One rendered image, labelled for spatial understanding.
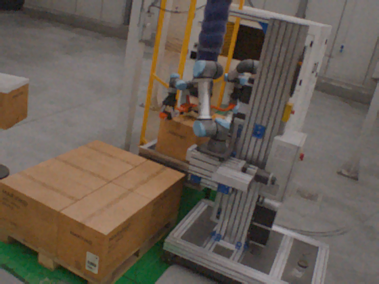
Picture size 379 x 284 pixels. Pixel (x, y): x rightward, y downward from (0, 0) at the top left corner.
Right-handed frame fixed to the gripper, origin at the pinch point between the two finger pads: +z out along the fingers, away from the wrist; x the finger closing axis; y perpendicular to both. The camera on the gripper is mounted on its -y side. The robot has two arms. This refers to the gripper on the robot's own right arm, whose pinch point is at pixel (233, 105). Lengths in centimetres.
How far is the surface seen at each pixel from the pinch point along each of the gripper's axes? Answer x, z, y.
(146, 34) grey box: -117, -46, -4
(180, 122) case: -27, 13, 59
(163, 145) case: -39, 41, 61
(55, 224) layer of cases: -43, 65, 194
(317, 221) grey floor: 112, 108, -44
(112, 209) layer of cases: -16, 54, 166
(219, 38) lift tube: -16, -66, 35
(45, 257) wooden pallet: -51, 99, 194
